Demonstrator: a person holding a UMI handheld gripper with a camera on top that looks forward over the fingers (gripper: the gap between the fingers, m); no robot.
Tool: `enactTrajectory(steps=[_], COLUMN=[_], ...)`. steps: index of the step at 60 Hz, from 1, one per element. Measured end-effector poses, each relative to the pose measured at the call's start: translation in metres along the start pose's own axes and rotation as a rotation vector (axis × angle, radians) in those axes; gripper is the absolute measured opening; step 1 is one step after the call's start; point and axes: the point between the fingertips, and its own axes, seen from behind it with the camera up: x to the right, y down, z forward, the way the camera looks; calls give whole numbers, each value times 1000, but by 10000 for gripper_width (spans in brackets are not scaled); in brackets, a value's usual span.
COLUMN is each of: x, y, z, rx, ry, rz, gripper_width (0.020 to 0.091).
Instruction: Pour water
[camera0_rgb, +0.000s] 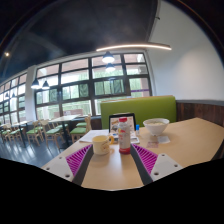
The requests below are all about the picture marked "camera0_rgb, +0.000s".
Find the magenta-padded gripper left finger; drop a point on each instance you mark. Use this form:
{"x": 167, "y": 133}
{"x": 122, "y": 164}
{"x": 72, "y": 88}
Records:
{"x": 61, "y": 166}

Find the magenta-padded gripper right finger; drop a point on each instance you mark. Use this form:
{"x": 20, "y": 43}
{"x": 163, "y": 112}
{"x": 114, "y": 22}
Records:
{"x": 161, "y": 166}

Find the red-capped clear drink bottle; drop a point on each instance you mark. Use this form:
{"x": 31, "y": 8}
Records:
{"x": 124, "y": 136}

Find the white bowl with food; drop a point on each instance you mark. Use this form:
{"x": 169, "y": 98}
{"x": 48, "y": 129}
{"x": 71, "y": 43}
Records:
{"x": 156, "y": 128}

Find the open white paper booklet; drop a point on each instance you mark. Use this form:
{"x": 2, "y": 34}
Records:
{"x": 91, "y": 135}

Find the small blue-capped bottle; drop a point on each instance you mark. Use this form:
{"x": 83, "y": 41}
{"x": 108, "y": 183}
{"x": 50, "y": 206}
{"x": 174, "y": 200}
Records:
{"x": 137, "y": 129}

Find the wooden green-seated chairs group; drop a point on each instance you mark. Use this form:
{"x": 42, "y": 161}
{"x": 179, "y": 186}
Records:
{"x": 33, "y": 131}

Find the wooden dining table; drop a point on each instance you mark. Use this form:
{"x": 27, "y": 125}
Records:
{"x": 63, "y": 118}

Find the green upholstered bench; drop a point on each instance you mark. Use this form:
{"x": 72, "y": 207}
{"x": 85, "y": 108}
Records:
{"x": 150, "y": 108}

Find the black laptop with stickers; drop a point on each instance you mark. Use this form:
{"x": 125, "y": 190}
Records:
{"x": 113, "y": 122}

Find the black pendant lamps group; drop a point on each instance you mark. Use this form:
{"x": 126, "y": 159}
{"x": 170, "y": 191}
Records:
{"x": 108, "y": 58}

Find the long linear ceiling light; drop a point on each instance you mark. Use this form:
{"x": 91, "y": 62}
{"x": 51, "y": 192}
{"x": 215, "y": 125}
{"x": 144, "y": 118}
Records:
{"x": 133, "y": 46}

